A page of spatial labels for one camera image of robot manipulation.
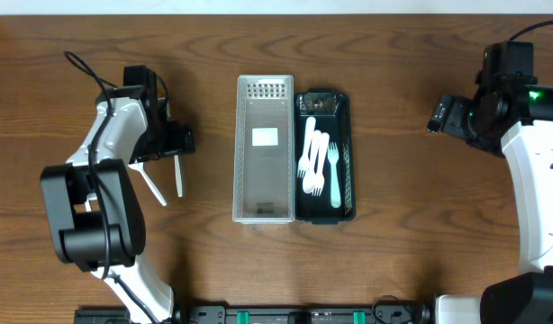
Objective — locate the clear plastic perforated basket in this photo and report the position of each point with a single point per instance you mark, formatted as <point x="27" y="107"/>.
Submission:
<point x="264" y="177"/>

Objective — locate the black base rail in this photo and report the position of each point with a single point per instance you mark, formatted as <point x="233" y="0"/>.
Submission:
<point x="387" y="309"/>

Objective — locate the white plastic fork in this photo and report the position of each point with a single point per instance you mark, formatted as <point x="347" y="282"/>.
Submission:
<point x="322" y="151"/>
<point x="303" y="162"/>

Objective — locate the black plastic perforated basket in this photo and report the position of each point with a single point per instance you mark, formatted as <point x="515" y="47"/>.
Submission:
<point x="331" y="110"/>

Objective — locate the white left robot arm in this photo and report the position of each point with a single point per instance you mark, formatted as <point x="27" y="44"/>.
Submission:
<point x="96" y="221"/>

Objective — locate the pale green plastic fork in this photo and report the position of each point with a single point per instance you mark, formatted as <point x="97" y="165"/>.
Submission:
<point x="333" y="158"/>

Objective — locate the white plastic spoon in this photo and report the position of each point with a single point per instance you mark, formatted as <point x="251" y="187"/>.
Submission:
<point x="178" y="176"/>
<point x="139" y="167"/>
<point x="309" y="177"/>

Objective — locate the white label sticker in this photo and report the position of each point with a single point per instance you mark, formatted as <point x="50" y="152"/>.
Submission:
<point x="264" y="137"/>

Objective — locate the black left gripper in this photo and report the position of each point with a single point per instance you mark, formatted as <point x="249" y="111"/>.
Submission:
<point x="164" y="150"/>

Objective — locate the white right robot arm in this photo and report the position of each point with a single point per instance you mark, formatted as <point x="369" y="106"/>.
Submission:
<point x="515" y="123"/>

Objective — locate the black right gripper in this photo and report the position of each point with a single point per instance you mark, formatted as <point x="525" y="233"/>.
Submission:
<point x="454" y="119"/>

